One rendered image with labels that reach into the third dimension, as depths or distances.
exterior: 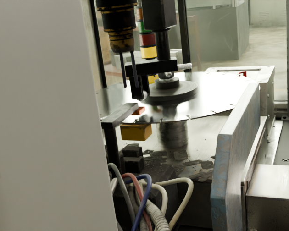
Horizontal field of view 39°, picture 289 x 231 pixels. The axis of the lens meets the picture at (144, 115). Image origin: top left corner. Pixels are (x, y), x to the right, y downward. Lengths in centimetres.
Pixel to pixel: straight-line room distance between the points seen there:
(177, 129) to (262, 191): 20
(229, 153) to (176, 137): 37
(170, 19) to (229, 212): 35
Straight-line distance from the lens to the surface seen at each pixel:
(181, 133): 77
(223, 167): 40
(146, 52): 104
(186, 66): 75
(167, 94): 72
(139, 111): 61
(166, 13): 65
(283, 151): 97
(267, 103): 101
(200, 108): 65
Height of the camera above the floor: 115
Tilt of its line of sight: 18 degrees down
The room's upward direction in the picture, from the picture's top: 7 degrees counter-clockwise
